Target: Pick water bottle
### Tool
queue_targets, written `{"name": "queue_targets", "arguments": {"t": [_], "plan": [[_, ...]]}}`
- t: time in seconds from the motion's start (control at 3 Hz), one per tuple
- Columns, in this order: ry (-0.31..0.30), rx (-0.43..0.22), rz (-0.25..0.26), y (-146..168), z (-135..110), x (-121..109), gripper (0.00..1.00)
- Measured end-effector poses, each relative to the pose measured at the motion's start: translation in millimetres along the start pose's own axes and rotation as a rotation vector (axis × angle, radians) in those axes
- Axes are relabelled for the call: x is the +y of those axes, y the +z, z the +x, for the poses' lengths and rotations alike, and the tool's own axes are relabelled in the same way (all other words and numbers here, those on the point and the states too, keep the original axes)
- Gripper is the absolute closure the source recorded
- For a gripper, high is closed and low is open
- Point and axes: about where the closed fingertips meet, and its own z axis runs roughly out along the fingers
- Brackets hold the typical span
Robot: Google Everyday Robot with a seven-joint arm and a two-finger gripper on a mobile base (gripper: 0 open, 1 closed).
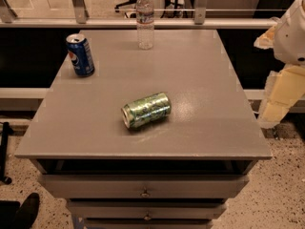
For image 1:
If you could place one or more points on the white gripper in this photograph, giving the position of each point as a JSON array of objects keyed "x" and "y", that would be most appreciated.
[{"x": 291, "y": 38}]

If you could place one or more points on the green soda can lying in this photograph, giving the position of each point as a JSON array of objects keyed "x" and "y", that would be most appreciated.
[{"x": 145, "y": 110}]

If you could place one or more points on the black stand left edge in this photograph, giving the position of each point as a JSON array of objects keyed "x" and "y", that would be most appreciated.
[{"x": 6, "y": 131}]

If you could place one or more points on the metal glass railing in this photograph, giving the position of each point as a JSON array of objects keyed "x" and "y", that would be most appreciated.
[{"x": 100, "y": 14}]

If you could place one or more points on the blue Pepsi can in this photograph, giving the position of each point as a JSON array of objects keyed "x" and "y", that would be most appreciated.
[{"x": 80, "y": 54}]

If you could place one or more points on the grey drawer cabinet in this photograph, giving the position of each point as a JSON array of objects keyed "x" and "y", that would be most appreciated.
[{"x": 155, "y": 139}]

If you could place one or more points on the black shoe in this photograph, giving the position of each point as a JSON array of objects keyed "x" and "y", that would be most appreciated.
[{"x": 27, "y": 213}]

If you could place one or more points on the clear plastic water bottle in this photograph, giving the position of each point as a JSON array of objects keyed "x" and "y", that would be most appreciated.
[{"x": 145, "y": 23}]

